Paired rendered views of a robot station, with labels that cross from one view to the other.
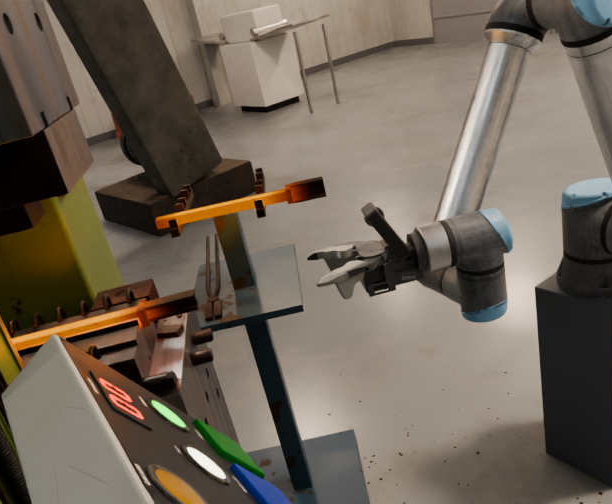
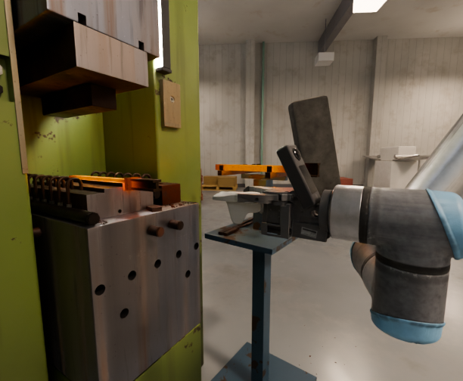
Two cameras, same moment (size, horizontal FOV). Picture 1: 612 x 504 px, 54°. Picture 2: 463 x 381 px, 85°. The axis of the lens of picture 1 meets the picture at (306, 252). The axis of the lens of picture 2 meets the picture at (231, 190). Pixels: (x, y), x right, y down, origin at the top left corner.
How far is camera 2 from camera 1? 0.76 m
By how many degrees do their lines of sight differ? 37
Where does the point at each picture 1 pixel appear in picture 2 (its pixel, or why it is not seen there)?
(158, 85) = (323, 157)
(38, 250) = (144, 151)
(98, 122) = not seen: hidden behind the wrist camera
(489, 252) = (418, 241)
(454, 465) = not seen: outside the picture
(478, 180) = (456, 175)
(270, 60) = (400, 171)
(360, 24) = not seen: outside the picture
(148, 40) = (326, 136)
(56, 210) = (156, 131)
